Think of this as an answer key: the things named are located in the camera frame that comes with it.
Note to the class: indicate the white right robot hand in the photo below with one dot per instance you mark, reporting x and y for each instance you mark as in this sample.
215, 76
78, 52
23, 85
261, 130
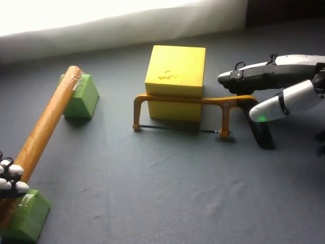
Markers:
292, 64

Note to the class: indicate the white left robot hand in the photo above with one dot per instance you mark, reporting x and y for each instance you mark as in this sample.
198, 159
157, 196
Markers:
11, 180

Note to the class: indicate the round wooden dowel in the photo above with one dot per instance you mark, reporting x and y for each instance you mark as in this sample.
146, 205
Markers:
50, 111

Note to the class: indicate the green block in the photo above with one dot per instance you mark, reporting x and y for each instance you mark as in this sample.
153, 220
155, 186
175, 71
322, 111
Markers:
83, 101
30, 218

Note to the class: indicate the yellow wooden block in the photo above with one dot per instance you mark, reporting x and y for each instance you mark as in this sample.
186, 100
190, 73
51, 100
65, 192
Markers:
175, 68

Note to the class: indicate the grey table cloth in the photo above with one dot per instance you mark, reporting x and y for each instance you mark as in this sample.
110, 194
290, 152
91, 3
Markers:
152, 190

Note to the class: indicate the white sheet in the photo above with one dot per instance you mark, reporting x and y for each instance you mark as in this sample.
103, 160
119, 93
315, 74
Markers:
127, 20

